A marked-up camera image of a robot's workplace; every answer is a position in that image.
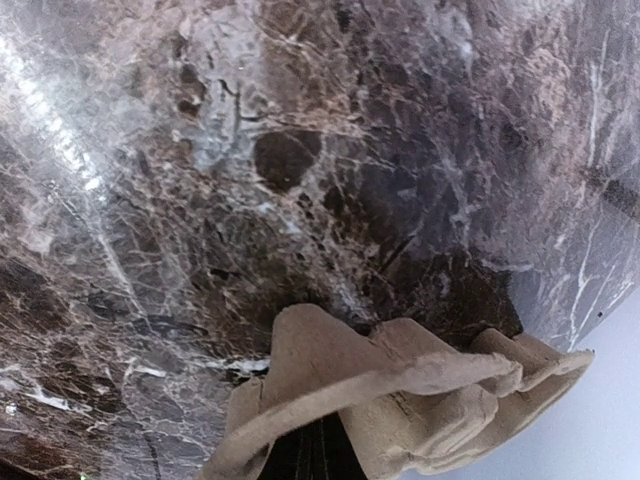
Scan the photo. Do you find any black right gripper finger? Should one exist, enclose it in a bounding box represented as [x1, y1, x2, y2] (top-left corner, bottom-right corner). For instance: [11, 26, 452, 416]
[262, 417, 365, 480]

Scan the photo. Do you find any brown cardboard cup carrier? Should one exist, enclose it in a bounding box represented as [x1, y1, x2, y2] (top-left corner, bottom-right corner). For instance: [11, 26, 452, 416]
[199, 304, 594, 479]

